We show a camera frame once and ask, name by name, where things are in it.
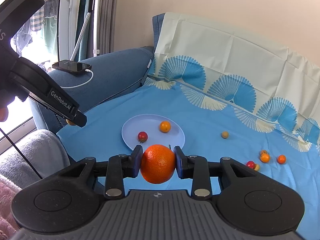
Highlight small red cherry tomato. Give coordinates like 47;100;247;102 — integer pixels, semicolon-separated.
246;161;255;169

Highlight yellow-orange kumquat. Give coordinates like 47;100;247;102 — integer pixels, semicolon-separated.
260;153;270;163

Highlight red-orange tangerine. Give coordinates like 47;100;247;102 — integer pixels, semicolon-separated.
277;154;286;165

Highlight large orange with stem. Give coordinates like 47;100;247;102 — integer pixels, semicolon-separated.
140;144;176;184

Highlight large red tomato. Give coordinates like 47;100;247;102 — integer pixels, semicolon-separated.
137;131;148;143

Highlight left hand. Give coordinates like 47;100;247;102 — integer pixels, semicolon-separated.
0;89;15;122

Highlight hanging clothes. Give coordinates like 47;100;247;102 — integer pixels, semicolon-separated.
1;0;60;72

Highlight black smartphone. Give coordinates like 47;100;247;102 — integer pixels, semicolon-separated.
52;60;92;75

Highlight pink towel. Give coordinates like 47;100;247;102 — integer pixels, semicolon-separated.
0;175;21;239

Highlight blue denim sofa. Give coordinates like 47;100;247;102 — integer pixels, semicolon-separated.
30;13;166;134

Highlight blue patterned sofa cloth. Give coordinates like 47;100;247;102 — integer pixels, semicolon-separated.
57;12;319;239

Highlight light purple plate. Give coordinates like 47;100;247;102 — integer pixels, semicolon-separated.
121;114;185;150

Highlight grey curtain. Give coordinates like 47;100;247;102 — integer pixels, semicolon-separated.
75;0;119;61

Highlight black thin cable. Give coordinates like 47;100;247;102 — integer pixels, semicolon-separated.
0;127;43;180

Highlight white charging cable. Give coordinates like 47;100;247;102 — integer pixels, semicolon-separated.
60;69;94;90

